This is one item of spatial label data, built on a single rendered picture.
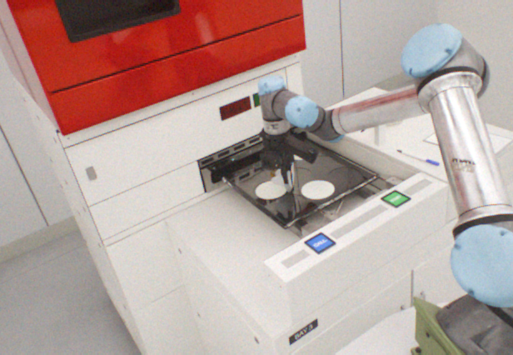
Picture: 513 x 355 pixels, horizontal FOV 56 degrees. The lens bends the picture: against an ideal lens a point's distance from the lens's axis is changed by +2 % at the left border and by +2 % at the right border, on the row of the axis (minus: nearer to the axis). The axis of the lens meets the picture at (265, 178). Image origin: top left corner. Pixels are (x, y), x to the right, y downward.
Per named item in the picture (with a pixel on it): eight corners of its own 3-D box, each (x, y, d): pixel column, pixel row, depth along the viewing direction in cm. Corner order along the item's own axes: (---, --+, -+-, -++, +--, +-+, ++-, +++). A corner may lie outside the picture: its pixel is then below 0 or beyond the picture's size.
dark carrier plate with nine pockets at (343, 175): (225, 178, 160) (225, 177, 160) (305, 141, 174) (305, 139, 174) (286, 224, 135) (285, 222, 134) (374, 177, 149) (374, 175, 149)
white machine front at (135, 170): (102, 243, 151) (55, 130, 130) (305, 147, 185) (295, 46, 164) (105, 248, 149) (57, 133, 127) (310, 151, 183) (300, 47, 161)
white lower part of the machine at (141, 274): (110, 302, 245) (51, 166, 201) (245, 231, 279) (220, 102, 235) (166, 405, 193) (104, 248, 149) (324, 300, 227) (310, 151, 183)
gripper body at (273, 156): (270, 157, 148) (265, 123, 141) (296, 159, 145) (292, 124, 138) (261, 171, 142) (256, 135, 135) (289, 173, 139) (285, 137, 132)
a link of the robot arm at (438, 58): (570, 305, 77) (478, 38, 100) (539, 294, 67) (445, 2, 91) (494, 317, 84) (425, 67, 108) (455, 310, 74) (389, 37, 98)
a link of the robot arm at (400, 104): (505, 65, 106) (326, 116, 140) (485, 42, 99) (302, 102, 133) (507, 113, 103) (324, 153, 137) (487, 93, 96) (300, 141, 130)
